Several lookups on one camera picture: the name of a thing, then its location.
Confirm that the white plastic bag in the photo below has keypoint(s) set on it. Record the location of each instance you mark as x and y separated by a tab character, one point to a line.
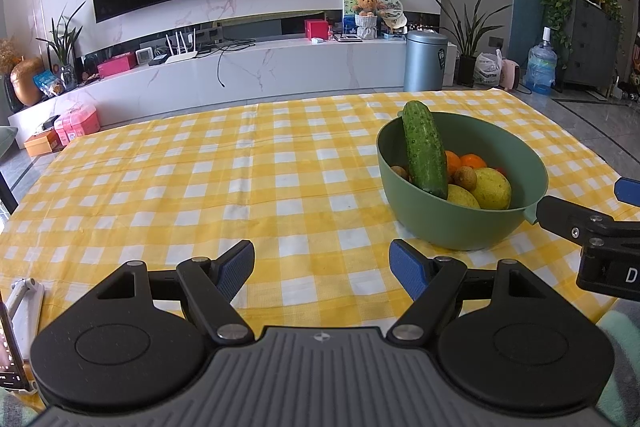
487	69

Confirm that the white marble TV cabinet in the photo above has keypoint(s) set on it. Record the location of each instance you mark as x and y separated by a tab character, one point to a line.
300	62

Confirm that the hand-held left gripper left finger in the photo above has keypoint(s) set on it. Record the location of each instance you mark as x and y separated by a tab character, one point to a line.
237	267

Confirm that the teddy bear bouquet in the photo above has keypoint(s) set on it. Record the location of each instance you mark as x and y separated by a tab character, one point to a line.
366	19

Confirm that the long-leaved potted plant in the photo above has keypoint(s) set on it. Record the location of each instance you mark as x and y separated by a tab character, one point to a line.
467	37

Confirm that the round paper fan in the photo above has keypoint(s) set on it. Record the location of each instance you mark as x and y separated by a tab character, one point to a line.
392	13

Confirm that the small pink appliance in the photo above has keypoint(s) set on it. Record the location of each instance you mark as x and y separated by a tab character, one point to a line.
510	74

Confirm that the pink flat box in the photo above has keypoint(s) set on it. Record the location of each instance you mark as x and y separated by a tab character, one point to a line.
116	66

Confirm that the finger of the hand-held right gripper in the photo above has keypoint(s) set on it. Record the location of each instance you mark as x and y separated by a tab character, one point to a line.
555	214
629	192

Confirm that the slender potted plant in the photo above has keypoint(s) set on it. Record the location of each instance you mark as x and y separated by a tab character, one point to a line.
65	47

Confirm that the brown kiwi front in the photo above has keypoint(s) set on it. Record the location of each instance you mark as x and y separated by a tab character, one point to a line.
398	172
467	177

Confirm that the pink storage boxes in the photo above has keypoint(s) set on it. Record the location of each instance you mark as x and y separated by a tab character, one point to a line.
76	124

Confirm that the yellow-green pear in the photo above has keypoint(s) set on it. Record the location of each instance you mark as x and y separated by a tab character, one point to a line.
492	189

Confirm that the green cucumber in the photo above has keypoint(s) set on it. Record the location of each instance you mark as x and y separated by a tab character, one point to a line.
425	147

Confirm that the yellow checkered tablecloth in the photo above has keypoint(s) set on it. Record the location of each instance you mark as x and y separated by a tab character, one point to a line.
200	167

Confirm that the small white desk clock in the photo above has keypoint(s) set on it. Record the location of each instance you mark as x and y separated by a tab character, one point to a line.
145	57

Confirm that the grey-blue metal trash can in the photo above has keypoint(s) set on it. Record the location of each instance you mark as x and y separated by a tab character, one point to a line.
424	62

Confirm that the red box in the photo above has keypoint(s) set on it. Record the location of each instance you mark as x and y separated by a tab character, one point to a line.
316	29

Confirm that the brownish yellow pear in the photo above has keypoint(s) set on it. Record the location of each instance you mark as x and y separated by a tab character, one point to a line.
462	198

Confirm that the grey chest of drawers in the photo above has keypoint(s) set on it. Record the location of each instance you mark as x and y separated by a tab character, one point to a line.
592	47

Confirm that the dried golden flowers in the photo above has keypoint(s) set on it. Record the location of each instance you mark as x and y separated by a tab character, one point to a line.
7	57

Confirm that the red cherry tomato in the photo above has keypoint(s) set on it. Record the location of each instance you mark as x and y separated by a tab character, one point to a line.
500	170

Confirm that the teal striped blanket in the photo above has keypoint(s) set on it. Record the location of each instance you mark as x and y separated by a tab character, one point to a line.
622	357

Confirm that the brown round vase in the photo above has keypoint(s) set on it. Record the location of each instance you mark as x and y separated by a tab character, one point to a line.
27	82

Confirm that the green colander bowl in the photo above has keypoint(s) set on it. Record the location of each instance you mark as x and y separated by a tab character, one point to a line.
450	227

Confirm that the blue water jug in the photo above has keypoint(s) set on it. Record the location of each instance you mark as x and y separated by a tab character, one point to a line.
542	67

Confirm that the orange mandarin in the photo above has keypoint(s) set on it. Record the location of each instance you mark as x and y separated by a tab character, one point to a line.
472	160
452	163

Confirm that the blue snack bag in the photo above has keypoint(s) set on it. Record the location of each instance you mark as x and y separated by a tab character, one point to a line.
49	84

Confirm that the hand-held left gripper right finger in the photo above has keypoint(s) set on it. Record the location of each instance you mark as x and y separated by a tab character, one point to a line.
407	269

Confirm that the white router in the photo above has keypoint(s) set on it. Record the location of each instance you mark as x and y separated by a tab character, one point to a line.
181	56

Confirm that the printed picture board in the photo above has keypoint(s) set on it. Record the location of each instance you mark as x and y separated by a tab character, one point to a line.
347	14

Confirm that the orange cardboard box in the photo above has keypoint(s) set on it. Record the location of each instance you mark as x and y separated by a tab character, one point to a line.
42	144

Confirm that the white phone stand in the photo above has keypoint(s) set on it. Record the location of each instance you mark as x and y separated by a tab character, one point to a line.
27	307

